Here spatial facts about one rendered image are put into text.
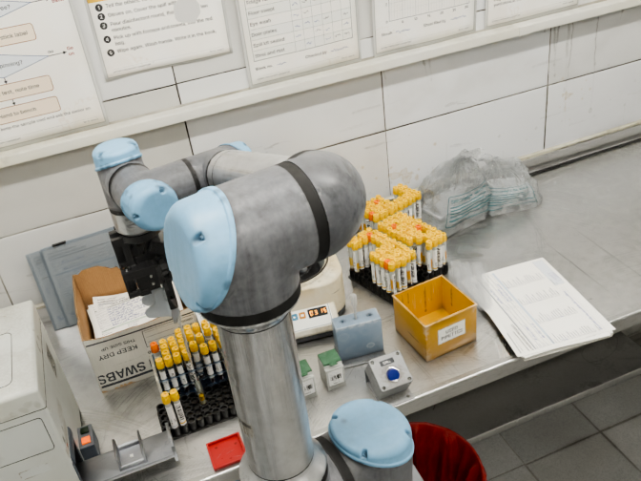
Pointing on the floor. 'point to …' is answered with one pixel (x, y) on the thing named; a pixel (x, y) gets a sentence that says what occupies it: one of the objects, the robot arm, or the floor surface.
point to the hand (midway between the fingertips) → (176, 313)
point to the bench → (589, 285)
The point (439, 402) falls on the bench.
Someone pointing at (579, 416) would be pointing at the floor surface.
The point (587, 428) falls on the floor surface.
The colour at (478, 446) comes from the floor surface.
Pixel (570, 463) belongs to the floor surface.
